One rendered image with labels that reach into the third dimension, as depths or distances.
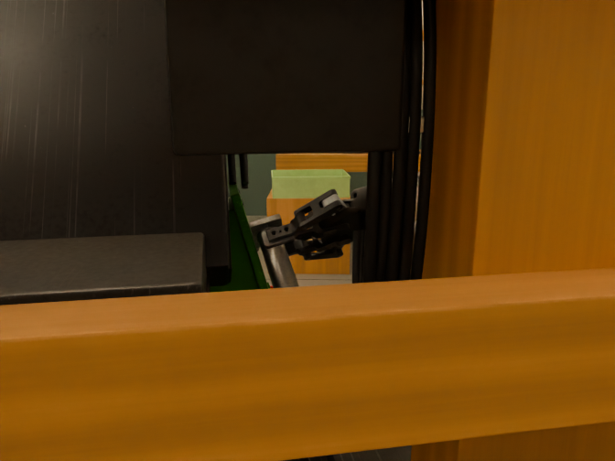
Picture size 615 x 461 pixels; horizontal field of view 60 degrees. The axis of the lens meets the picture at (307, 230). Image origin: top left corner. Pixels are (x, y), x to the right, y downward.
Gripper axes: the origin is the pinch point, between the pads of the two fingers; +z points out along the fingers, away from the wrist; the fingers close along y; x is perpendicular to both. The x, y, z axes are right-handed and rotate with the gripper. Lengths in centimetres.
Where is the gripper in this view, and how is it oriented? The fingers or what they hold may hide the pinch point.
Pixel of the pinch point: (279, 243)
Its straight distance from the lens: 67.6
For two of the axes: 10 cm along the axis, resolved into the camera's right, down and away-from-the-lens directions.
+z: -9.5, 3.0, -1.0
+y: -0.6, -5.1, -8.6
